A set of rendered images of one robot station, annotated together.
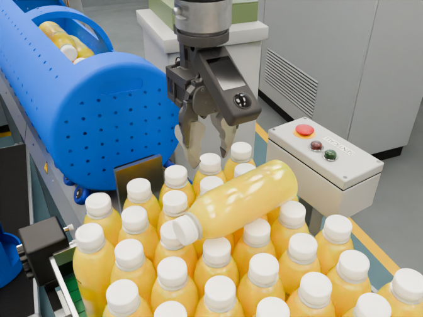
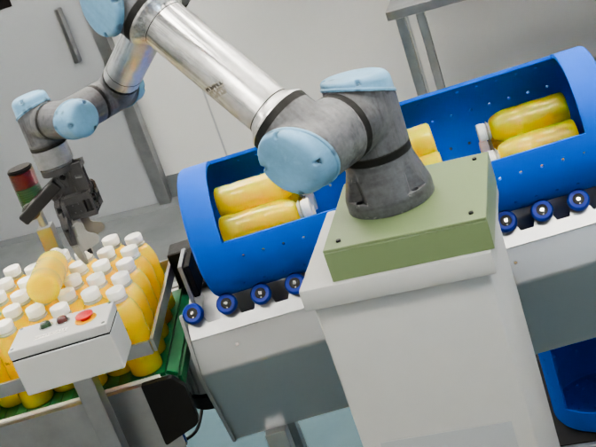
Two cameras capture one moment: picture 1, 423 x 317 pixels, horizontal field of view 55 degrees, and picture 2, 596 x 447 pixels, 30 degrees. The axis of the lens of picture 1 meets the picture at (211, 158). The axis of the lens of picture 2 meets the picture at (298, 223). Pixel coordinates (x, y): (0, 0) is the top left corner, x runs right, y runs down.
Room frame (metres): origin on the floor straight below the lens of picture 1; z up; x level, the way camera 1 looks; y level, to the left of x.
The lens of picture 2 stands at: (2.27, -1.43, 1.90)
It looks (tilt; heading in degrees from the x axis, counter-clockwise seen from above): 21 degrees down; 129
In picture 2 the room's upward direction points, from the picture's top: 19 degrees counter-clockwise
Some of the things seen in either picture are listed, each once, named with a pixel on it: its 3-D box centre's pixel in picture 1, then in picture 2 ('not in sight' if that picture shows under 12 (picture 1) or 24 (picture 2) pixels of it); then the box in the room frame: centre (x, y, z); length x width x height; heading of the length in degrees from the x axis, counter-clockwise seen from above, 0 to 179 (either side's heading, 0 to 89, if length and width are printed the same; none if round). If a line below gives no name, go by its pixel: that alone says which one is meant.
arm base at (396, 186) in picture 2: not in sight; (383, 172); (1.29, 0.04, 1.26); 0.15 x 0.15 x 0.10
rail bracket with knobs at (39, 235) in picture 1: (50, 252); (188, 265); (0.51, 0.29, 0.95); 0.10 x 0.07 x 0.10; 123
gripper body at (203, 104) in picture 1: (201, 69); (71, 191); (0.56, 0.02, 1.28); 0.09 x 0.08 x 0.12; 33
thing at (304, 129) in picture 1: (304, 130); (84, 316); (0.68, -0.18, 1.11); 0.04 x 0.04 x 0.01
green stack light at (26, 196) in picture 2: not in sight; (30, 194); (0.14, 0.24, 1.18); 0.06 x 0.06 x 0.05
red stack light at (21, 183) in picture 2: not in sight; (23, 178); (0.14, 0.24, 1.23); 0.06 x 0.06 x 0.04
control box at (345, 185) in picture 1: (318, 165); (71, 347); (0.64, -0.21, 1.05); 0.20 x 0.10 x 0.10; 33
